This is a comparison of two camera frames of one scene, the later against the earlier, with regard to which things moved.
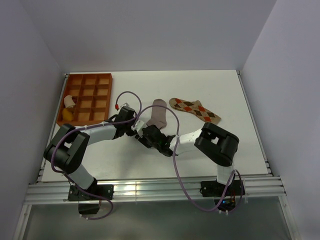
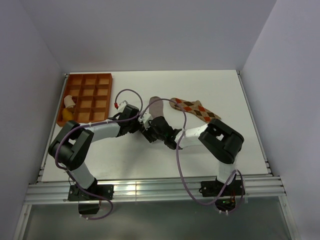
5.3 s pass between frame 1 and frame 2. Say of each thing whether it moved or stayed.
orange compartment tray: stayed
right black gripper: moved
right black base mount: stayed
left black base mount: stayed
